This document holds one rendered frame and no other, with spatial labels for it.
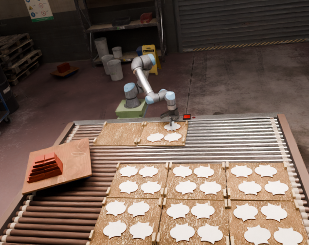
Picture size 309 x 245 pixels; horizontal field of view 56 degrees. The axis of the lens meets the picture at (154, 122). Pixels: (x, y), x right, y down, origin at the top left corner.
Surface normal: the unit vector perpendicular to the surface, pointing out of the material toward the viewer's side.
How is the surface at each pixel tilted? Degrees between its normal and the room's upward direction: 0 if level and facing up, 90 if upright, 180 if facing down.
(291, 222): 0
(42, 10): 90
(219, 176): 0
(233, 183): 0
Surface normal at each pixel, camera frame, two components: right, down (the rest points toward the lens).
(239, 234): -0.14, -0.83
